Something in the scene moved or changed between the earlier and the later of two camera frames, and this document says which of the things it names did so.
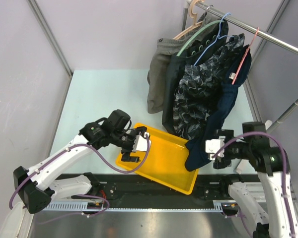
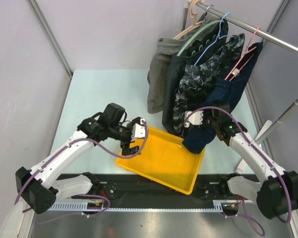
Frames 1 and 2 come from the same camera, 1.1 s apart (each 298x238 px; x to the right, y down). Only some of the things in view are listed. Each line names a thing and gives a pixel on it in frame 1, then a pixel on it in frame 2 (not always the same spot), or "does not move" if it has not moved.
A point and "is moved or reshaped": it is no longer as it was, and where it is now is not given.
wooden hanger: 192,15 does not move
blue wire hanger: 215,40 does not move
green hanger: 196,32 does not move
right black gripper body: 236,148 -> 208,120
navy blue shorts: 196,158 is moved or reshaped
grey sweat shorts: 167,49 does not move
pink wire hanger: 245,56 is moved or reshaped
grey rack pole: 285,114 does not move
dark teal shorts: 188,56 does not move
